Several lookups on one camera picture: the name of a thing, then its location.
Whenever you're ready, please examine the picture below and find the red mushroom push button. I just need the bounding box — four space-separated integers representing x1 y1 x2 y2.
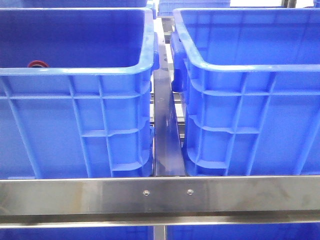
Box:
27 60 50 68

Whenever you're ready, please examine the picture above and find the steel centre divider bar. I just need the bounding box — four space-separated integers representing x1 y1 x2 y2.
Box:
153 35 186 177

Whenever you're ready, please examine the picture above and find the blue plastic crate left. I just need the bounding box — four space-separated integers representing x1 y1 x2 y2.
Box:
0 8 159 180

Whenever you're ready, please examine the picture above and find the blue plastic crate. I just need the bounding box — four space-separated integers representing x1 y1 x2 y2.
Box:
171 8 320 176
0 8 159 180

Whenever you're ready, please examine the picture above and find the blue plastic crate right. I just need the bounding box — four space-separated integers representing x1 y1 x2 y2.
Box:
171 8 320 176

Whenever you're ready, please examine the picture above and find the blue crate rear right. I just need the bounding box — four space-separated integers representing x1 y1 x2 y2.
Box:
158 0 231 17

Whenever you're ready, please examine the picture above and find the blue crate lower left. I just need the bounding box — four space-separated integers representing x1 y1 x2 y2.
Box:
0 226 153 240

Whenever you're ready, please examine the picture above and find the blue crate lower right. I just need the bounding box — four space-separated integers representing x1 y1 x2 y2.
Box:
167 223 320 240

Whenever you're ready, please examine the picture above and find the blue crate rear left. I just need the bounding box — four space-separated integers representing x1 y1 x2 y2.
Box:
22 0 151 8

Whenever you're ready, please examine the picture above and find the stainless steel front rail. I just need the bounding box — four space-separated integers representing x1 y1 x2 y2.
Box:
0 175 320 228

